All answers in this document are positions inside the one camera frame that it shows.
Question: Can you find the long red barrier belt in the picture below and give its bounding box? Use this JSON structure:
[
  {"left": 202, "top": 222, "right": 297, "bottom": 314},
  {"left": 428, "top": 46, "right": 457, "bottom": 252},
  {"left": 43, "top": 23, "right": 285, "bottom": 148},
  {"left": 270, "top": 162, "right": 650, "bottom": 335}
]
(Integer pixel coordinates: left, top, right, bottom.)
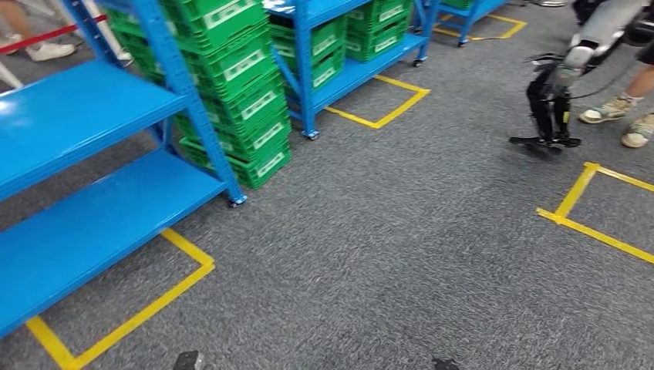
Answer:
[{"left": 0, "top": 14, "right": 110, "bottom": 56}]

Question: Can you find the yellow tape square outline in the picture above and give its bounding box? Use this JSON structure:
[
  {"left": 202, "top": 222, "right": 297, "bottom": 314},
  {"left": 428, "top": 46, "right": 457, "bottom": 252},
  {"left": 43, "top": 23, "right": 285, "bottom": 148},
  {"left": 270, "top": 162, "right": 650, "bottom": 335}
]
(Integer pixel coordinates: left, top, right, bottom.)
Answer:
[
  {"left": 324, "top": 75, "right": 432, "bottom": 130},
  {"left": 536, "top": 161, "right": 654, "bottom": 265},
  {"left": 25, "top": 228, "right": 217, "bottom": 370},
  {"left": 433, "top": 12, "right": 528, "bottom": 42}
]

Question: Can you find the dark grey robot left leg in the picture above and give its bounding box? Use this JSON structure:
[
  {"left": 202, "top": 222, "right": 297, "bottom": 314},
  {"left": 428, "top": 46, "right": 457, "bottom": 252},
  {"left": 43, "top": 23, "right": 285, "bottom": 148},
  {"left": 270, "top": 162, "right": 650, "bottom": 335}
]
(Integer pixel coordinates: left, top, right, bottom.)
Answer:
[{"left": 172, "top": 350, "right": 204, "bottom": 370}]

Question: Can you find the black-legged humanoid robot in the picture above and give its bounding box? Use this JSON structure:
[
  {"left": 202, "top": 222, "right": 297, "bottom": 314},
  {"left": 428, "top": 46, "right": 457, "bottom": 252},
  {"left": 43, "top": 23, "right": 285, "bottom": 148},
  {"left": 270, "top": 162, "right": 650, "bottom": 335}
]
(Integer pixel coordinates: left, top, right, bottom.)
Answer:
[{"left": 508, "top": 0, "right": 654, "bottom": 156}]

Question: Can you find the blue metal shelf rack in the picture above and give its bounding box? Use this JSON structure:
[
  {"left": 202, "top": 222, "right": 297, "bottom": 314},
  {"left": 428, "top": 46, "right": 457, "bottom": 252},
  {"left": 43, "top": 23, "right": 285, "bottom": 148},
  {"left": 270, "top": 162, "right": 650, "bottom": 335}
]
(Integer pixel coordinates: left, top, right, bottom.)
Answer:
[
  {"left": 431, "top": 0, "right": 512, "bottom": 48},
  {"left": 0, "top": 0, "right": 249, "bottom": 339},
  {"left": 263, "top": 0, "right": 441, "bottom": 141}
]

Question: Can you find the person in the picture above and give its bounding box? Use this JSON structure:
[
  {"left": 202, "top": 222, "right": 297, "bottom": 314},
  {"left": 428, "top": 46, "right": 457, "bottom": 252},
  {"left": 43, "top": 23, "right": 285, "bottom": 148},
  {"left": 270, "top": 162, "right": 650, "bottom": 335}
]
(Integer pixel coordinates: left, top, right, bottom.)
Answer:
[
  {"left": 578, "top": 45, "right": 654, "bottom": 150},
  {"left": 0, "top": 0, "right": 78, "bottom": 63},
  {"left": 48, "top": 0, "right": 135, "bottom": 69}
]

